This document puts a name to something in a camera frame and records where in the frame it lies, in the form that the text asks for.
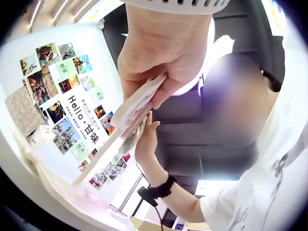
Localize person's left hand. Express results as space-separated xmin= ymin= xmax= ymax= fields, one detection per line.
xmin=118 ymin=4 xmax=215 ymax=110

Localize person's right hand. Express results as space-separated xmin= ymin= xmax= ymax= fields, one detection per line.
xmin=135 ymin=111 xmax=169 ymax=184

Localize person's right fingers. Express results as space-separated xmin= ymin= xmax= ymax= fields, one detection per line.
xmin=142 ymin=111 xmax=161 ymax=142

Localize person's left thumb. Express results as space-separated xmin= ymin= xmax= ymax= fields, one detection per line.
xmin=152 ymin=72 xmax=193 ymax=110

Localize person's left fingers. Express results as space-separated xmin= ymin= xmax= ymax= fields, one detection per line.
xmin=118 ymin=58 xmax=167 ymax=101

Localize grey patterned bag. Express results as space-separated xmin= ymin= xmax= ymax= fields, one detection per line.
xmin=117 ymin=115 xmax=151 ymax=154

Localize white pink packet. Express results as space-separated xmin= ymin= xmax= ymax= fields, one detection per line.
xmin=72 ymin=73 xmax=168 ymax=186

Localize black wrist band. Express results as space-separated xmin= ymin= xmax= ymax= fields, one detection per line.
xmin=137 ymin=174 xmax=178 ymax=207

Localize grey textured panel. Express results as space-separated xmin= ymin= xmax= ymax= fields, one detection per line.
xmin=5 ymin=85 xmax=46 ymax=143

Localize person's body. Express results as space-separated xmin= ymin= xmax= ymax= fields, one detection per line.
xmin=199 ymin=36 xmax=308 ymax=231

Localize wall poster with photos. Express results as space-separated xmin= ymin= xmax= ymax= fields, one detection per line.
xmin=19 ymin=42 xmax=132 ymax=191

